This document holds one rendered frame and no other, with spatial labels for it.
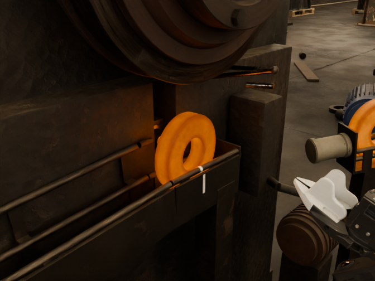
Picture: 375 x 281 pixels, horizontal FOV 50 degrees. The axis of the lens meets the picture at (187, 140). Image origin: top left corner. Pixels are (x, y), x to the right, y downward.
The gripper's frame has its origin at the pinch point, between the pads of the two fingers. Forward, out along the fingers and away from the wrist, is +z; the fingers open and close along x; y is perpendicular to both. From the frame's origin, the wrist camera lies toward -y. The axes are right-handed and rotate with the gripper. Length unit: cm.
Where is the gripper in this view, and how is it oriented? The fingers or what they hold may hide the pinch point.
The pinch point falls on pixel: (299, 187)
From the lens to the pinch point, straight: 65.0
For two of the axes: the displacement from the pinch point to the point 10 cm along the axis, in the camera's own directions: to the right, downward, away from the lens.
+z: -6.9, -5.4, 4.8
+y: 2.2, -7.9, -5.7
